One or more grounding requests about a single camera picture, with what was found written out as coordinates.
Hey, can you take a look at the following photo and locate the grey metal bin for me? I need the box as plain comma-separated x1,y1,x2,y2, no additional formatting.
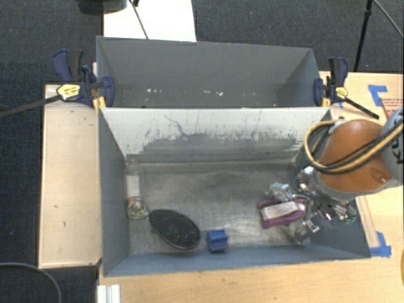
95,35,372,278

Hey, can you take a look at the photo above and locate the pale wood flat board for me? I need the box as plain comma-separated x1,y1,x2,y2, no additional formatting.
37,83,104,270

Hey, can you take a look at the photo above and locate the black oval flat object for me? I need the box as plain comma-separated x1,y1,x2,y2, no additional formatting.
148,208,202,251

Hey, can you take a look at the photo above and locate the blue block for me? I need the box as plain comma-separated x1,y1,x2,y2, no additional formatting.
205,229,229,254

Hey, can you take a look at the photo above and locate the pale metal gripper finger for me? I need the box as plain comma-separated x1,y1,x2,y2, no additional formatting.
294,221,321,245
268,182,292,201

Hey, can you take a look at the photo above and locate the clear glass bottle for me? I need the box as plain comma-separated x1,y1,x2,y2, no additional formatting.
125,157,150,221

